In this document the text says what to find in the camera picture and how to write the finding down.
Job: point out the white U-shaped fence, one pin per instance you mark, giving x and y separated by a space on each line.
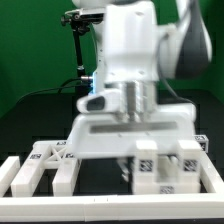
207 205

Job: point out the white chair seat part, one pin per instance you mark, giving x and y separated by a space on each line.
167 180

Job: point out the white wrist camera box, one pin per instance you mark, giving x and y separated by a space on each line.
107 101

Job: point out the white tagged cube right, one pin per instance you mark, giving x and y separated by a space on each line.
203 141

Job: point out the black camera on stand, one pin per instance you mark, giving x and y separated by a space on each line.
94 15

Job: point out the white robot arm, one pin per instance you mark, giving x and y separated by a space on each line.
122 118

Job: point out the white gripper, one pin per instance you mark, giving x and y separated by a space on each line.
96 136

